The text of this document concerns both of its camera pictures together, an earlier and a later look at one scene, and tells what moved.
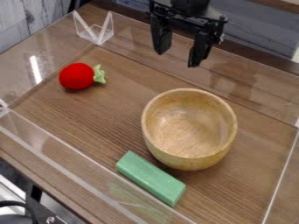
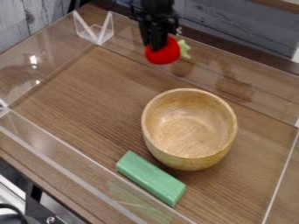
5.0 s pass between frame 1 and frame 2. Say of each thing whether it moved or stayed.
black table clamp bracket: stayed
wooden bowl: stayed
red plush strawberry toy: moved
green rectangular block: stayed
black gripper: moved
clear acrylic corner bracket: stayed
